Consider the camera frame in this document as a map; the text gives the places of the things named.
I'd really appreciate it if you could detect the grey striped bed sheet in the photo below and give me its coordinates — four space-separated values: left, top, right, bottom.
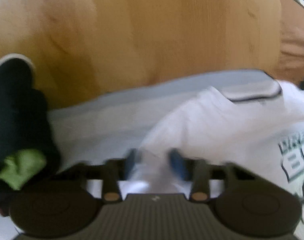
48 69 271 170

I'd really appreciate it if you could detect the white printed t-shirt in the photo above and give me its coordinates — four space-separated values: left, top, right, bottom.
121 81 304 239

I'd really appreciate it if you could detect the black and green folded garment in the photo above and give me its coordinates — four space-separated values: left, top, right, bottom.
0 54 61 217

